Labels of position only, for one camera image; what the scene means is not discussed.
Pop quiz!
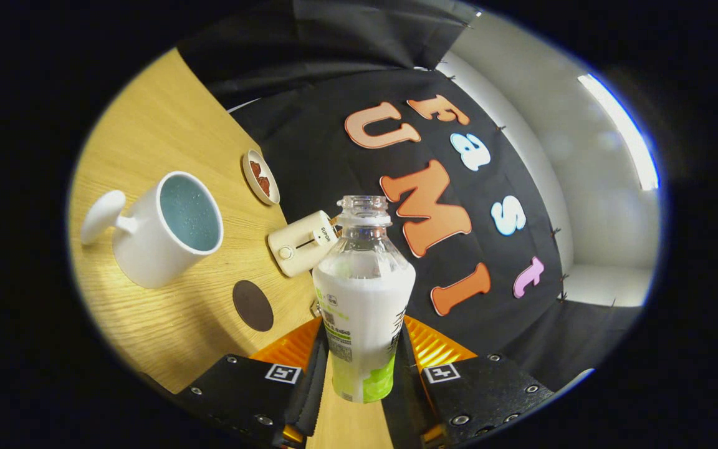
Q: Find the long ceiling light strip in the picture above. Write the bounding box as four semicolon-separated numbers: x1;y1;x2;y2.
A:
577;74;660;191

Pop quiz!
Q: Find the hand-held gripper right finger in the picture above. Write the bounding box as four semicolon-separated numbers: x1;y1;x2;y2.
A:
396;315;556;447

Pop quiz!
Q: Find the round dark brown coaster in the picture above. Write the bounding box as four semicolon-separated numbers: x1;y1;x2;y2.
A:
232;280;274;332

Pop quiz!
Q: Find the wooden table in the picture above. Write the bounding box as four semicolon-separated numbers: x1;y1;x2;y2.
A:
67;48;397;449

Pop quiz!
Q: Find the cream toaster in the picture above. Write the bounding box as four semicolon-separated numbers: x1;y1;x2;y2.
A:
267;210;341;278

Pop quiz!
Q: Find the white bowl of red snacks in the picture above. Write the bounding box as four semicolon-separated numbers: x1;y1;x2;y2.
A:
242;150;281;206

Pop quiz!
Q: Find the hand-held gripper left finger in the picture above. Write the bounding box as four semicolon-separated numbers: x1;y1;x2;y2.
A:
175;316;330;449

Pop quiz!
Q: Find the white cup blue inside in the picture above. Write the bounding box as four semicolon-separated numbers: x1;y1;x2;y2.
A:
80;171;224;289

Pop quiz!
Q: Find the clear juice bottle green label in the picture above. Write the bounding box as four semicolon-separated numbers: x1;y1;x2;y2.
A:
312;195;416;403

